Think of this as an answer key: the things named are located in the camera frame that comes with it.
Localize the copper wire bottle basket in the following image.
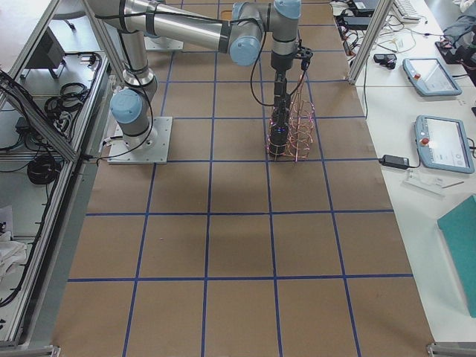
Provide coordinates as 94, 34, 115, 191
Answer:
267, 74, 315, 161

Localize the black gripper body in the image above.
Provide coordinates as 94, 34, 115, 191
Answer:
274, 70, 288, 108

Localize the teach pendant near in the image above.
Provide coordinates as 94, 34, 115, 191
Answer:
414, 115, 475, 174

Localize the black power adapter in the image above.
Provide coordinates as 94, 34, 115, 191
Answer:
379, 155, 410, 170

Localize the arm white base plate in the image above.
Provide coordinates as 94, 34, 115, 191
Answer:
144, 36, 184, 52
107, 117, 173, 164

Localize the teach pendant far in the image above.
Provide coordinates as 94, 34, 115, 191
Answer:
402, 58, 462, 97

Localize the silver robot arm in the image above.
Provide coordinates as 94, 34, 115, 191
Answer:
88, 1, 301, 156

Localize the dark wine bottle end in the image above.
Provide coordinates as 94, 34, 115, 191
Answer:
268, 117, 289, 157

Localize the aluminium frame post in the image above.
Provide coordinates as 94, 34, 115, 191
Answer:
347, 0, 393, 85

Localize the teach pendant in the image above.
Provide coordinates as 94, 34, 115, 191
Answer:
414, 115, 475, 174
402, 58, 462, 97

